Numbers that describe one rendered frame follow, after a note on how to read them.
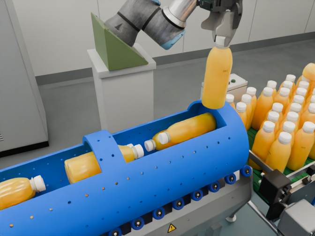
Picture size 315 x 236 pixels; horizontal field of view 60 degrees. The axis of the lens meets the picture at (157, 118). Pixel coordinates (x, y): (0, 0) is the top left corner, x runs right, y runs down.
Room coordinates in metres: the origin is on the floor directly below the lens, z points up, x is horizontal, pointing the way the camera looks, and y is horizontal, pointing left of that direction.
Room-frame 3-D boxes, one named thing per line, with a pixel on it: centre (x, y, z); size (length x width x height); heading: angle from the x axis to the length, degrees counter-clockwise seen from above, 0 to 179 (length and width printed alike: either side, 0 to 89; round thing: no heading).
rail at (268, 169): (0.84, -0.35, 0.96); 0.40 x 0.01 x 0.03; 29
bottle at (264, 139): (0.80, -0.42, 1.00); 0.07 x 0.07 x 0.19
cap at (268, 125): (0.81, -0.42, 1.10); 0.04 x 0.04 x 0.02
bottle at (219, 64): (0.72, -0.18, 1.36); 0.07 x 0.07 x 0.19
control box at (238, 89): (1.15, -0.32, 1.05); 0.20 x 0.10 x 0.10; 119
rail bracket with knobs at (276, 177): (0.64, -0.41, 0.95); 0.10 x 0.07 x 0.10; 29
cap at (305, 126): (0.80, -0.56, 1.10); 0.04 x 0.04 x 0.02
